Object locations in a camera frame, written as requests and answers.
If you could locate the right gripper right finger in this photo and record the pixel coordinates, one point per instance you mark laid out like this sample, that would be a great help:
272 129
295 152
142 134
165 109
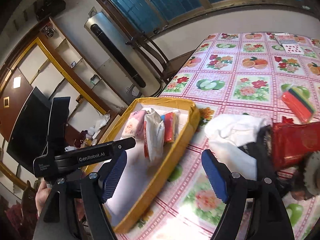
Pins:
269 218

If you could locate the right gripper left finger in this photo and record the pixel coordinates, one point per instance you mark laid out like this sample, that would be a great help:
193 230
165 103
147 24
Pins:
59 217

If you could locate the pink floral tissue pack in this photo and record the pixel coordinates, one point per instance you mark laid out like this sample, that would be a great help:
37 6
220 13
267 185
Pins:
134 125

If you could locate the white red tissue pack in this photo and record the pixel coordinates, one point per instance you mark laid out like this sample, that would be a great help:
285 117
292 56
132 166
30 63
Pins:
153 136

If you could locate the rainbow sponge pack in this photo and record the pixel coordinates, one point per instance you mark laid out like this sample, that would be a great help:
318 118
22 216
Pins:
170 124
299 104

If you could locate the person's left hand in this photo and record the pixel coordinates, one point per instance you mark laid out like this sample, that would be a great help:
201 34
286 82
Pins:
41 196

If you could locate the black flat television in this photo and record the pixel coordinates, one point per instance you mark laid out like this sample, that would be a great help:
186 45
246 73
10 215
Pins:
29 134

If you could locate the tape dispenser with roll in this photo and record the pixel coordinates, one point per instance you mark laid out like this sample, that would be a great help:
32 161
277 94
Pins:
306 178

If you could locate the yellow cardboard box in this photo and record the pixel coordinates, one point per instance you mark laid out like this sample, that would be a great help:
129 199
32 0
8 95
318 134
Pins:
142 179

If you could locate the red foil package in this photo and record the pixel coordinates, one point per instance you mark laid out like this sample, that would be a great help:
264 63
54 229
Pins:
290 143

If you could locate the wooden shelf cabinet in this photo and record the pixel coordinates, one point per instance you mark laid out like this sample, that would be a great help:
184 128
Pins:
46 61

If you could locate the tower air conditioner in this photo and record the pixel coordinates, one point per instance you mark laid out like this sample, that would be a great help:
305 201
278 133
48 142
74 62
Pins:
112 40

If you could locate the floral fruit tablecloth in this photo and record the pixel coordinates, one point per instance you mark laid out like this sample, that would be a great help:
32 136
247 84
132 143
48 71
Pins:
236 81

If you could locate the dark wooden chair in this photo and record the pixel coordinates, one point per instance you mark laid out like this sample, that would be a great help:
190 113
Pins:
148 49

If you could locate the playing cards pile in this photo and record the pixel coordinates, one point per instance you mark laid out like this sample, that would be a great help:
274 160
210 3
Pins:
288 42

